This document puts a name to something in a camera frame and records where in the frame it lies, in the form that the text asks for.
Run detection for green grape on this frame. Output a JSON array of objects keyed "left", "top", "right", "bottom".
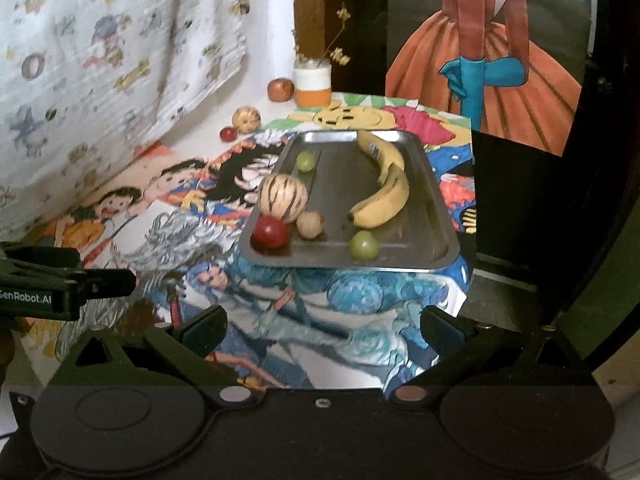
[
  {"left": 296, "top": 152, "right": 316, "bottom": 174},
  {"left": 349, "top": 230, "right": 380, "bottom": 260}
]

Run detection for small brown round fruit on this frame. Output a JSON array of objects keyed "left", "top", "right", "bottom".
[{"left": 296, "top": 210, "right": 324, "bottom": 240}]

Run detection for striped pepino melon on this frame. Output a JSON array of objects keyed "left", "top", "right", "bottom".
[
  {"left": 257, "top": 174, "right": 309, "bottom": 223},
  {"left": 231, "top": 105, "right": 262, "bottom": 134}
]

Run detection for colourful cartoon table cloth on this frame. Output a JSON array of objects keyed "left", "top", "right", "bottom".
[{"left": 21, "top": 94, "right": 475, "bottom": 390}]

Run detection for yellow banana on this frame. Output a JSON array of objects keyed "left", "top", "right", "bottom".
[{"left": 348, "top": 130, "right": 410, "bottom": 229}]

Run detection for small red plum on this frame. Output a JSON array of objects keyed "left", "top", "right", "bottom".
[{"left": 219, "top": 127, "right": 239, "bottom": 143}]

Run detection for metal tray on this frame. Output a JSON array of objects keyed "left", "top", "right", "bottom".
[{"left": 239, "top": 130, "right": 460, "bottom": 272}]

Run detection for white cartoon print curtain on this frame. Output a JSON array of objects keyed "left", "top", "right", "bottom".
[{"left": 1, "top": 0, "right": 248, "bottom": 240}]

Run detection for green grape in tray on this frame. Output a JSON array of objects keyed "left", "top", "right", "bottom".
[{"left": 296, "top": 152, "right": 316, "bottom": 174}]

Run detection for red apple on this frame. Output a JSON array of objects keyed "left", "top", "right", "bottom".
[{"left": 267, "top": 78, "right": 295, "bottom": 103}]

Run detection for white orange glass jar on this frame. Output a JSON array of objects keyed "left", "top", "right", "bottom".
[{"left": 293, "top": 58, "right": 332, "bottom": 108}]

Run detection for orange dress painting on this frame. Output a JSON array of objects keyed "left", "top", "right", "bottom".
[{"left": 385, "top": 0, "right": 582, "bottom": 155}]

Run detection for yellow dried flower sprigs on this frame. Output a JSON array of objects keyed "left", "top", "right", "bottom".
[{"left": 293, "top": 1, "right": 353, "bottom": 68}]

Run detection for brown wooden post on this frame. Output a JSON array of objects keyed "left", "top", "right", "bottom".
[{"left": 293, "top": 0, "right": 355, "bottom": 58}]

